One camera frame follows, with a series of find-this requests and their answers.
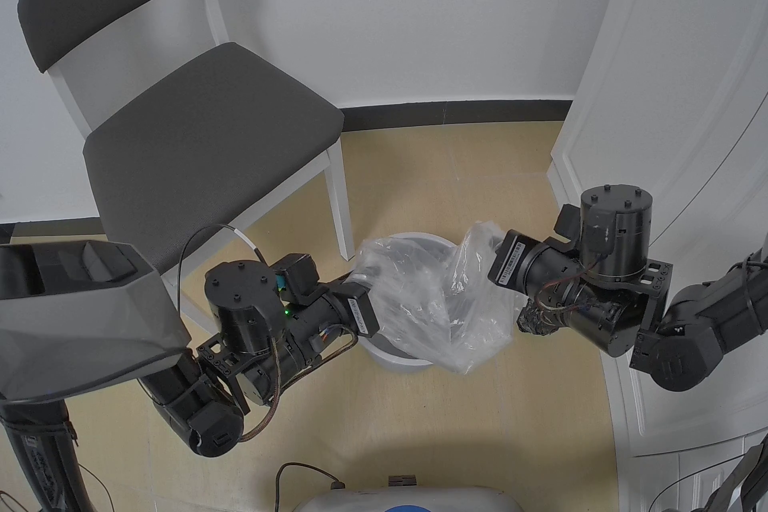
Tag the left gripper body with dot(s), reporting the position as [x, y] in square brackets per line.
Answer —
[327, 326]

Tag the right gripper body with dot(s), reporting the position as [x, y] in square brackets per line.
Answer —
[552, 272]

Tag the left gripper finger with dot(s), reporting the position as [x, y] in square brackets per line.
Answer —
[354, 280]

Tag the black plastic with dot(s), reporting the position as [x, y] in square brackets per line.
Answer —
[540, 323]

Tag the clear plastic bag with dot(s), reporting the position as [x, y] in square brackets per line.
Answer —
[432, 311]

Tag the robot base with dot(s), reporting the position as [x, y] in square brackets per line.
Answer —
[408, 500]

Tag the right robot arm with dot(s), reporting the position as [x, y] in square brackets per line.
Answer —
[618, 233]

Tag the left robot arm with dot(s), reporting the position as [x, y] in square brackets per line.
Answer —
[90, 329]

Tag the white trash bin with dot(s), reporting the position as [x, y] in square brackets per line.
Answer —
[396, 362]

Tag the grey cushioned white chair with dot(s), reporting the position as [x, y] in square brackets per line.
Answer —
[210, 137]

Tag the white wardrobe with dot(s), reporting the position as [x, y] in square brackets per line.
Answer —
[672, 77]

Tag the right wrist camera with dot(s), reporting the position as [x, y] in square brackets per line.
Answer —
[567, 221]

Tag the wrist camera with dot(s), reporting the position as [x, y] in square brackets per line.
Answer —
[567, 221]
[300, 272]

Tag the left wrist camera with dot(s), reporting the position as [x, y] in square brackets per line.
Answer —
[300, 272]

